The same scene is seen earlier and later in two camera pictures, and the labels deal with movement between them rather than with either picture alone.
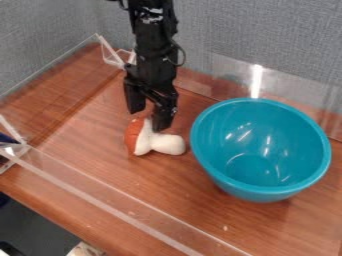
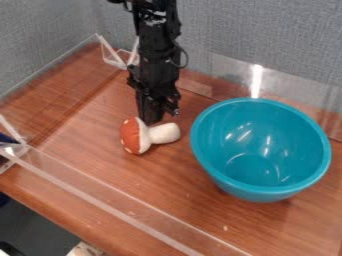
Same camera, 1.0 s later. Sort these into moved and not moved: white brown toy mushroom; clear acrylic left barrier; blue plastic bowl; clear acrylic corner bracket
Moved: white brown toy mushroom
Not moved: clear acrylic corner bracket; blue plastic bowl; clear acrylic left barrier
